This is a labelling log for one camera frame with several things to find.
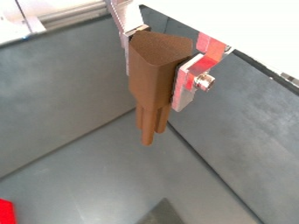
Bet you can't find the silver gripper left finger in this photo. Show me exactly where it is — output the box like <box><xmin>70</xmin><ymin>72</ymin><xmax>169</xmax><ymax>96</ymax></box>
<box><xmin>106</xmin><ymin>0</ymin><xmax>153</xmax><ymax>77</ymax></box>

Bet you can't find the red shape sorting board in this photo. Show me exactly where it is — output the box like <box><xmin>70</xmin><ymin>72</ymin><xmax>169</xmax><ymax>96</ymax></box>
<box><xmin>0</xmin><ymin>199</ymin><xmax>17</xmax><ymax>224</ymax></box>

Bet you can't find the brown three prong peg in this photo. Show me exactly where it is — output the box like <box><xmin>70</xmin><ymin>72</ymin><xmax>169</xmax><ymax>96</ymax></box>
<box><xmin>129</xmin><ymin>31</ymin><xmax>193</xmax><ymax>145</ymax></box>

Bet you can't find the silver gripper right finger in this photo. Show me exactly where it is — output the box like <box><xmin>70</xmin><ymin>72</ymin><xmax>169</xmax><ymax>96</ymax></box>
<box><xmin>173</xmin><ymin>32</ymin><xmax>227</xmax><ymax>112</ymax></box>

